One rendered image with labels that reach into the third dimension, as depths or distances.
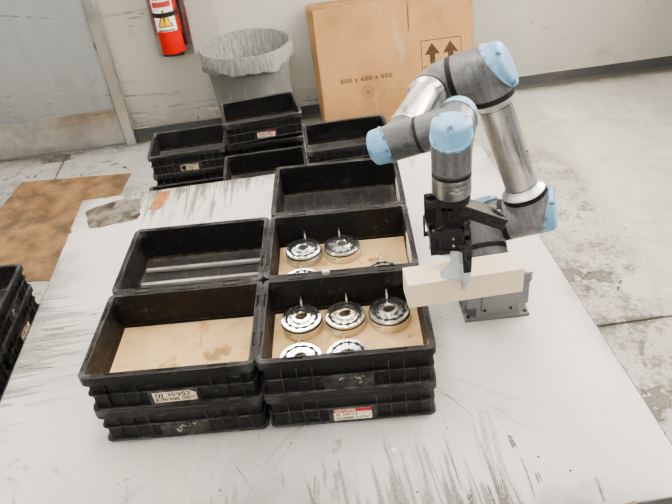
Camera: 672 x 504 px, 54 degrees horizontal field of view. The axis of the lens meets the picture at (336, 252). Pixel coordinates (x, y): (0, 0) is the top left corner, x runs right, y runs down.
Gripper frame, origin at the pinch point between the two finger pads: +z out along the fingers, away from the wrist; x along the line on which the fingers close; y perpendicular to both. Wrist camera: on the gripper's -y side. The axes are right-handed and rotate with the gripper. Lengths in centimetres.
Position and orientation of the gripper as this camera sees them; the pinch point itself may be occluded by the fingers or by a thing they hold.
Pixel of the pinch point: (462, 274)
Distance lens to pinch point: 139.8
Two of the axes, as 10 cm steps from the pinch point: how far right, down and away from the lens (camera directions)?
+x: 1.1, 5.8, -8.1
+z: 1.1, 8.0, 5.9
